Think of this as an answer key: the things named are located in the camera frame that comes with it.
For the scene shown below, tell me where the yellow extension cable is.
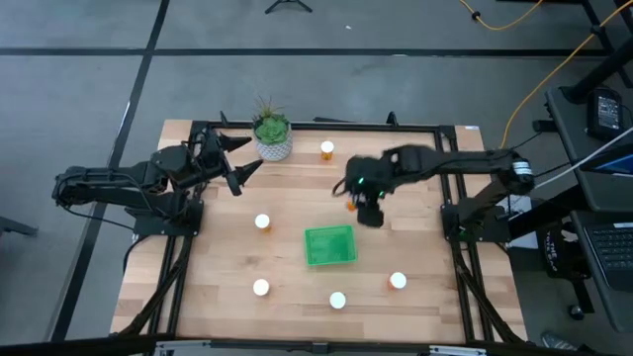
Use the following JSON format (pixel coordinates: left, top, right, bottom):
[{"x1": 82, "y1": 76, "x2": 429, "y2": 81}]
[
  {"x1": 458, "y1": 0, "x2": 544, "y2": 32},
  {"x1": 500, "y1": 0, "x2": 633, "y2": 149}
]

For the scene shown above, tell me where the black laptop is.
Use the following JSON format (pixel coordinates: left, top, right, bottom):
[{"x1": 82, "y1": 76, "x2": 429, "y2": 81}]
[{"x1": 572, "y1": 211, "x2": 633, "y2": 294}]

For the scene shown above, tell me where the succulent in white patterned pot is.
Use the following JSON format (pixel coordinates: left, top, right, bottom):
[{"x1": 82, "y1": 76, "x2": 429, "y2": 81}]
[{"x1": 250, "y1": 93, "x2": 294, "y2": 163}]

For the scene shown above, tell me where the black stand leg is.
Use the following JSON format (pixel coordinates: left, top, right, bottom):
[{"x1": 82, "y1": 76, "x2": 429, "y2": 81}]
[{"x1": 0, "y1": 216, "x2": 40, "y2": 238}]

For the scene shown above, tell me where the white cable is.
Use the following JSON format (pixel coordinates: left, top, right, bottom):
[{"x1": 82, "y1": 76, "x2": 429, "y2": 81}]
[{"x1": 532, "y1": 129, "x2": 633, "y2": 190}]

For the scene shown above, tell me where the black bag white lettering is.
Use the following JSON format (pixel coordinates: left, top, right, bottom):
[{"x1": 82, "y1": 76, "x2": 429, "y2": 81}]
[{"x1": 541, "y1": 226, "x2": 594, "y2": 317}]

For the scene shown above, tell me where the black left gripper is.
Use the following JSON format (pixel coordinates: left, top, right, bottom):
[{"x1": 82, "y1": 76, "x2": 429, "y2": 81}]
[{"x1": 190, "y1": 127, "x2": 265, "y2": 197}]

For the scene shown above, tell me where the grey shoe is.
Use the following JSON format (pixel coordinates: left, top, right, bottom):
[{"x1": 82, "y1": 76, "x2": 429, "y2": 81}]
[{"x1": 541, "y1": 331, "x2": 578, "y2": 352}]

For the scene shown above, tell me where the white paper sheet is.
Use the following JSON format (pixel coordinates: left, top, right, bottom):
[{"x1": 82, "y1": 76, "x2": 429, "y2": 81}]
[{"x1": 497, "y1": 195, "x2": 540, "y2": 249}]

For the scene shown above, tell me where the black aluminium table frame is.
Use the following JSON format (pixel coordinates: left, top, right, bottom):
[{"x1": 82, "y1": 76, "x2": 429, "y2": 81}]
[{"x1": 111, "y1": 111, "x2": 530, "y2": 347}]

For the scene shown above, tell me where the green plastic basket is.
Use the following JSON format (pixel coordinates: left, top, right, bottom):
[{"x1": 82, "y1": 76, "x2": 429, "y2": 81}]
[{"x1": 303, "y1": 224, "x2": 359, "y2": 267}]

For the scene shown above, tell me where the black side desk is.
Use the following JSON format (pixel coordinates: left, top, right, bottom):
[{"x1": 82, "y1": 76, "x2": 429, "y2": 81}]
[{"x1": 545, "y1": 84, "x2": 633, "y2": 215}]

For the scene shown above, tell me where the black metal stand beam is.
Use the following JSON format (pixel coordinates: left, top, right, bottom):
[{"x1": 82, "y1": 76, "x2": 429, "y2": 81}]
[{"x1": 559, "y1": 42, "x2": 633, "y2": 106}]

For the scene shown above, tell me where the black power adapter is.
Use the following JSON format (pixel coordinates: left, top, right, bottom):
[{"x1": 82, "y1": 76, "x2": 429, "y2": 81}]
[{"x1": 587, "y1": 87, "x2": 624, "y2": 140}]

